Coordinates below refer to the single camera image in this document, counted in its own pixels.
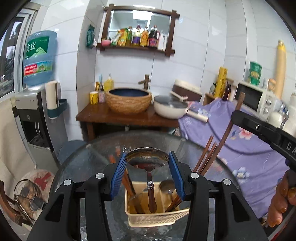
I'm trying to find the yellow mug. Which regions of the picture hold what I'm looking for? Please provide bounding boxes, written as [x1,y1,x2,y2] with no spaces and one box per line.
[89,91,99,105]

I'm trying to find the person's right hand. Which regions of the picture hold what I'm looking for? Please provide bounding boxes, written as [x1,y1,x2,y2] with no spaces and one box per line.
[267,171,295,227]

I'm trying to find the white kettle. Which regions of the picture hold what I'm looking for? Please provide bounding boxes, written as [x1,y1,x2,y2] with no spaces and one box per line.
[267,109,289,129]

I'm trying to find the yellow soap bottle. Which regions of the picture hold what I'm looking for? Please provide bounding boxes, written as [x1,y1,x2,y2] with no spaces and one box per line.
[103,74,114,92]

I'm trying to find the stack of paper cups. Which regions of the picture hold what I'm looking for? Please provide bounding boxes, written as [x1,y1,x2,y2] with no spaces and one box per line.
[274,40,287,99]

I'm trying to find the blue water jug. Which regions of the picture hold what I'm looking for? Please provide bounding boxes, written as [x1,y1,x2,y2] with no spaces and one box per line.
[23,31,57,86]

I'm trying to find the dark wooden counter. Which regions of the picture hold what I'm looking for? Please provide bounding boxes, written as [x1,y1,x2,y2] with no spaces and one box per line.
[76,103,179,141]

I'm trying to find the black cables and adapter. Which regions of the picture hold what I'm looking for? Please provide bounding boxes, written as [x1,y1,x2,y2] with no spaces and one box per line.
[12,179,45,227]

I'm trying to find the round glass table top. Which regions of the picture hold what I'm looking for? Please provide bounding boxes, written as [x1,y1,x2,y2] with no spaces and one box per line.
[50,131,240,240]

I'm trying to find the brown rice cooker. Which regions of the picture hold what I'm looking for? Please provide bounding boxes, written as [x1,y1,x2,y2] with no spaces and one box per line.
[172,79,203,102]

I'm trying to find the wooden framed mirror shelf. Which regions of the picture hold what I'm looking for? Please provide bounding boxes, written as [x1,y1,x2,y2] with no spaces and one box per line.
[97,4,180,57]

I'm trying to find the bronze faucet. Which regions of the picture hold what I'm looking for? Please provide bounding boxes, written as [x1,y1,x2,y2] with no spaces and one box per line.
[138,74,150,90]

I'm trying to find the woven brown basin sink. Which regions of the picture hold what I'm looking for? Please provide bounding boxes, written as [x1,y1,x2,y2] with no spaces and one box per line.
[105,88,152,115]

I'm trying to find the yellow roll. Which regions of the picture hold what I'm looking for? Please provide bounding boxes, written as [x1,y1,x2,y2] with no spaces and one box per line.
[214,67,228,98]

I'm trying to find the white microwave oven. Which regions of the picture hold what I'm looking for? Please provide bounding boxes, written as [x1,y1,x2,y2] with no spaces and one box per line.
[234,82,282,120]

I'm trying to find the white paper cup stack holder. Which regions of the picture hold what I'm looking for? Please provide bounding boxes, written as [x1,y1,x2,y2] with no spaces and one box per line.
[45,80,67,120]

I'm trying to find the white pan with lid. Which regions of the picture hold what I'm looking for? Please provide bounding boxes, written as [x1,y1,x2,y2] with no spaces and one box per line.
[153,95,208,123]

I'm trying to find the white water dispenser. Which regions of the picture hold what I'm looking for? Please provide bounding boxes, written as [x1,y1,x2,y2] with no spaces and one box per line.
[16,84,68,174]

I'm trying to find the steel spoon red handle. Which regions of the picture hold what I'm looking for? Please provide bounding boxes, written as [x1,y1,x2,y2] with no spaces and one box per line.
[159,180,175,201]

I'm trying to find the steel ladle spoon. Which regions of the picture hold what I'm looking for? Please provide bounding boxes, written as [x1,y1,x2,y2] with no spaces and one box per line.
[126,147,169,213]

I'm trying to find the green stacked bowls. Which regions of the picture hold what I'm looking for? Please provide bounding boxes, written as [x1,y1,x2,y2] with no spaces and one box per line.
[247,61,262,86]

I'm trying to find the wooden handled spoon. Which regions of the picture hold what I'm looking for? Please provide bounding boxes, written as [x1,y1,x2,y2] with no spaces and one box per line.
[128,193,144,214]

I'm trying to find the cream plastic utensil basket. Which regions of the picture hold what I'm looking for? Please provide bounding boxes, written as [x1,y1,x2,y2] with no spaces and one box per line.
[125,181,189,227]

